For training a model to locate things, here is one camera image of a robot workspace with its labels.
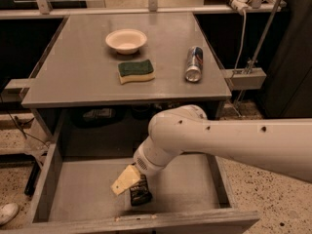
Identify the green yellow sponge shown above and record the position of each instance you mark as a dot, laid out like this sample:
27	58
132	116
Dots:
136	71

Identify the grey open top drawer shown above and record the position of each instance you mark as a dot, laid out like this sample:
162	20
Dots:
73	192

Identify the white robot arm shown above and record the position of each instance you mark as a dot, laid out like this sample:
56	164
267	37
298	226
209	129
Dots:
281	146

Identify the silver blue drink can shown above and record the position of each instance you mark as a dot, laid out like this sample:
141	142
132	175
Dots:
194	64

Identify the white shoe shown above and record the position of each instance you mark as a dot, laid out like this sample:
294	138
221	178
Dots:
8	212

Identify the white paper bowl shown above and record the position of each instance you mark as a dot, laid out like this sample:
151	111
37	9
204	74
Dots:
126	41

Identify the grey metal bracket block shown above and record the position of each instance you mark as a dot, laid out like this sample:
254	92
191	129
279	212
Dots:
241	80

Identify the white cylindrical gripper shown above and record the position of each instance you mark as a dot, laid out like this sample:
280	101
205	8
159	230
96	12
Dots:
143	160

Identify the black rxbar chocolate bar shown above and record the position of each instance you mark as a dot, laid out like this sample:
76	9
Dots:
140	193

